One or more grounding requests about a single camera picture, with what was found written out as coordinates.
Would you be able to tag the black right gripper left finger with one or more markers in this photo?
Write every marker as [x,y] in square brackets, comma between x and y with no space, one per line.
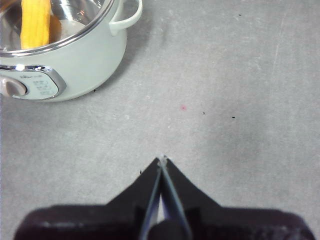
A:
[112,220]

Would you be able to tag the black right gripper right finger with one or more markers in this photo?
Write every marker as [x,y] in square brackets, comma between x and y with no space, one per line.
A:
[225,222]

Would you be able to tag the yellow corn cob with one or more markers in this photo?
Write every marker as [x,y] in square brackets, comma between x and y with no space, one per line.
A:
[35,25]

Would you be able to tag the pale green electric cooking pot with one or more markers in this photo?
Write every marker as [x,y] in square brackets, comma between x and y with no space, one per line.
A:
[87,65]

